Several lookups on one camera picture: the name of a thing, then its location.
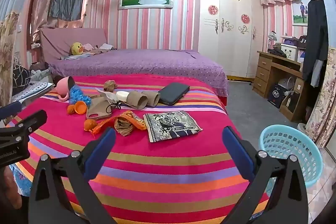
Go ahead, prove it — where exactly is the orange snack wrapper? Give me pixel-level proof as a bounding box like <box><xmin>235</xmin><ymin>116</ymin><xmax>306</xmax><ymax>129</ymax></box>
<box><xmin>91</xmin><ymin>110</ymin><xmax>147</xmax><ymax>138</ymax></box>

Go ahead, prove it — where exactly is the white wardrobe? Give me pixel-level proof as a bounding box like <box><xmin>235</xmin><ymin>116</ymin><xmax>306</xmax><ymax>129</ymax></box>
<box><xmin>197</xmin><ymin>0</ymin><xmax>264</xmax><ymax>79</ymax></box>

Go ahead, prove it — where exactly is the black and white printed packet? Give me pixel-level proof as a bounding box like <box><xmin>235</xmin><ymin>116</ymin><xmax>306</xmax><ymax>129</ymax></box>
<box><xmin>143</xmin><ymin>110</ymin><xmax>203</xmax><ymax>143</ymax></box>

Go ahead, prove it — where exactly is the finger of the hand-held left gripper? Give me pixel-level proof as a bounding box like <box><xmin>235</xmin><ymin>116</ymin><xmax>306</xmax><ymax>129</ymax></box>
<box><xmin>0</xmin><ymin>101</ymin><xmax>24</xmax><ymax>119</ymax></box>
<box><xmin>0</xmin><ymin>109</ymin><xmax>48</xmax><ymax>141</ymax></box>

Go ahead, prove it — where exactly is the blue plastic shoe cover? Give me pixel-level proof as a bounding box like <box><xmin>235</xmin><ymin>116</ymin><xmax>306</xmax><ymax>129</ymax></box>
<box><xmin>69</xmin><ymin>85</ymin><xmax>91</xmax><ymax>106</ymax></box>

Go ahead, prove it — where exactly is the purple box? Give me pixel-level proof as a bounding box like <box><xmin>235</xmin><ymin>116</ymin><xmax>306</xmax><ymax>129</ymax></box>
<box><xmin>282</xmin><ymin>35</ymin><xmax>300</xmax><ymax>46</ymax></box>

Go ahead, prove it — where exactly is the black and white patterned cushion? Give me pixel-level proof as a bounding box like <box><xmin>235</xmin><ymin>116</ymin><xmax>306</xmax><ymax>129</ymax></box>
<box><xmin>12</xmin><ymin>64</ymin><xmax>32</xmax><ymax>94</ymax></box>

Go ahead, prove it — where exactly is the black hanging garment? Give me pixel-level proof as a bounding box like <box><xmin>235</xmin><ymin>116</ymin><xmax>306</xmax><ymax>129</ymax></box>
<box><xmin>302</xmin><ymin>0</ymin><xmax>329</xmax><ymax>87</ymax></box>

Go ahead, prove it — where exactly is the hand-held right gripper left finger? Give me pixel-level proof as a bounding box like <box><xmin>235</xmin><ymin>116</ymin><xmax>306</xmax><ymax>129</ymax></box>
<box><xmin>28</xmin><ymin>127</ymin><xmax>117</xmax><ymax>224</ymax></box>

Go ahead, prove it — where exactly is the black box with white label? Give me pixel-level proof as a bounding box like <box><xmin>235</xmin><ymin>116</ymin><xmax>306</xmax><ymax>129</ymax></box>
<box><xmin>268</xmin><ymin>84</ymin><xmax>286</xmax><ymax>108</ymax></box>

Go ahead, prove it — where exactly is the white perforated plastic stool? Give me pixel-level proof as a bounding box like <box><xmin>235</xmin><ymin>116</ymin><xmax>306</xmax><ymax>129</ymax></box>
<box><xmin>12</xmin><ymin>81</ymin><xmax>55</xmax><ymax>104</ymax></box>

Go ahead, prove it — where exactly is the tan phone case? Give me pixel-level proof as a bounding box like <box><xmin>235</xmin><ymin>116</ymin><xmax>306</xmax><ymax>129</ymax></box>
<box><xmin>86</xmin><ymin>97</ymin><xmax>113</xmax><ymax>120</ymax></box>

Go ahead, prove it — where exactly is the white fan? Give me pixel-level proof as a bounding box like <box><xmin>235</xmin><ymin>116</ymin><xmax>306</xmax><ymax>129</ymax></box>
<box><xmin>278</xmin><ymin>76</ymin><xmax>297</xmax><ymax>94</ymax></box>

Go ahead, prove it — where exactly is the open cardboard box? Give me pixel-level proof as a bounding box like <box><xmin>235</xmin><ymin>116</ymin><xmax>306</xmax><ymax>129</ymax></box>
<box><xmin>280</xmin><ymin>90</ymin><xmax>302</xmax><ymax>115</ymax></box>

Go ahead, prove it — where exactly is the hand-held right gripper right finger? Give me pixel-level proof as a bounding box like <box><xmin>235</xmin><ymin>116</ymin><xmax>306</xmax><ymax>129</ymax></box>
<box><xmin>222</xmin><ymin>126</ymin><xmax>309</xmax><ymax>224</ymax></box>

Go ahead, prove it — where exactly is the mauve headboard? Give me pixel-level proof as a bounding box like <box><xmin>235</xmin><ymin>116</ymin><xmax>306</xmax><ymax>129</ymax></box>
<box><xmin>39</xmin><ymin>28</ymin><xmax>108</xmax><ymax>62</ymax></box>

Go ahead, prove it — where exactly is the desk lamp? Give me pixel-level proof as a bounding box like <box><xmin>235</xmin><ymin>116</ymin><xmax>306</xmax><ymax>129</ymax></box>
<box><xmin>266</xmin><ymin>31</ymin><xmax>276</xmax><ymax>52</ymax></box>

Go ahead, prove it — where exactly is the striped pink blanket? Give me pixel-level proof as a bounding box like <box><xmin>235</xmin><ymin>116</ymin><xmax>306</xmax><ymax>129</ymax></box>
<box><xmin>8</xmin><ymin>74</ymin><xmax>271</xmax><ymax>224</ymax></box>

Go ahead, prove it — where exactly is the crumpled brown paper ball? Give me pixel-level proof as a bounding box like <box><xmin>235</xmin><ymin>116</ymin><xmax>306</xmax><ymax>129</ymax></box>
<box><xmin>103</xmin><ymin>80</ymin><xmax>118</xmax><ymax>93</ymax></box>

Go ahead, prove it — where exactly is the purple dotted bed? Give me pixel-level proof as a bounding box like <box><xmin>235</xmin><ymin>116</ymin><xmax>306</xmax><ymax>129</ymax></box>
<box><xmin>49</xmin><ymin>49</ymin><xmax>229</xmax><ymax>97</ymax></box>

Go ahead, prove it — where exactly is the black zip case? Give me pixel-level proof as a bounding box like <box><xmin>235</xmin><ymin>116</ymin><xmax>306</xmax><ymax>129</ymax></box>
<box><xmin>158</xmin><ymin>82</ymin><xmax>190</xmax><ymax>106</ymax></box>

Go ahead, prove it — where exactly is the brown cardboard tube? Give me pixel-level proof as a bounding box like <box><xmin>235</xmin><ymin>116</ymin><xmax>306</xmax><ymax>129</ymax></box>
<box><xmin>142</xmin><ymin>91</ymin><xmax>161</xmax><ymax>107</ymax></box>
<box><xmin>125</xmin><ymin>91</ymin><xmax>149</xmax><ymax>110</ymax></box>

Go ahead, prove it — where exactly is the yellow duck plush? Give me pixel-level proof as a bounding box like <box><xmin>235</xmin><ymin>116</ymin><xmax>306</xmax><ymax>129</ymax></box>
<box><xmin>70</xmin><ymin>42</ymin><xmax>84</xmax><ymax>56</ymax></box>

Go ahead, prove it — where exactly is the dark clothes pile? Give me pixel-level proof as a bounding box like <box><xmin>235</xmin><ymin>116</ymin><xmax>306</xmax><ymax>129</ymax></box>
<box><xmin>268</xmin><ymin>47</ymin><xmax>287</xmax><ymax>58</ymax></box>

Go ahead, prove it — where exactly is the dark bag with white print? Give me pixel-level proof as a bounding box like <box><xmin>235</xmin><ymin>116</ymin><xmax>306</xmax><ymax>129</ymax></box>
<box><xmin>298</xmin><ymin>35</ymin><xmax>309</xmax><ymax>50</ymax></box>

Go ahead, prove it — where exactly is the pink cup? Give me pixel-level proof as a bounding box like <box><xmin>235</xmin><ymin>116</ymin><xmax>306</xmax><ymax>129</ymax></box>
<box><xmin>54</xmin><ymin>76</ymin><xmax>75</xmax><ymax>102</ymax></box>

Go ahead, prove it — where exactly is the white storage box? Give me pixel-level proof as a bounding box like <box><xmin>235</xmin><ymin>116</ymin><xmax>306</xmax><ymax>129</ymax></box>
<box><xmin>280</xmin><ymin>44</ymin><xmax>298</xmax><ymax>61</ymax></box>

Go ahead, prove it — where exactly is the light blue plastic basket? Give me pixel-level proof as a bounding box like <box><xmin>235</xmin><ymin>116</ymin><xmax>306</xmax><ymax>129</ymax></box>
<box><xmin>259</xmin><ymin>125</ymin><xmax>324</xmax><ymax>197</ymax></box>

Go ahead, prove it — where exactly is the floral door curtain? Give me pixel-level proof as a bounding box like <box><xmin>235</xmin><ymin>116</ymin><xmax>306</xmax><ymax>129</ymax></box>
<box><xmin>306</xmin><ymin>47</ymin><xmax>336</xmax><ymax>148</ymax></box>

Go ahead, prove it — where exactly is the small framed wall photo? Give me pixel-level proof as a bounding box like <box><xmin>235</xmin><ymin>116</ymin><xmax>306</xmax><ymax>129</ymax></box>
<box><xmin>292</xmin><ymin>0</ymin><xmax>314</xmax><ymax>27</ymax></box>

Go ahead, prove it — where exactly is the orange plastic cup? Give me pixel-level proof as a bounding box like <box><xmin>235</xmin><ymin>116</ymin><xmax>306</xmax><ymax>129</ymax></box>
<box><xmin>74</xmin><ymin>101</ymin><xmax>87</xmax><ymax>115</ymax></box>

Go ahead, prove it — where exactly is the wooden desk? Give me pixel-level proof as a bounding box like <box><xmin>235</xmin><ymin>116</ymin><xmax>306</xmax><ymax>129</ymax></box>
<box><xmin>252</xmin><ymin>50</ymin><xmax>311</xmax><ymax>123</ymax></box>

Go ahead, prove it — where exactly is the grey cloth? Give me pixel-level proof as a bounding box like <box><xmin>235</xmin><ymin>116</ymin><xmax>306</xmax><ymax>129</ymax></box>
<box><xmin>95</xmin><ymin>88</ymin><xmax>117</xmax><ymax>103</ymax></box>

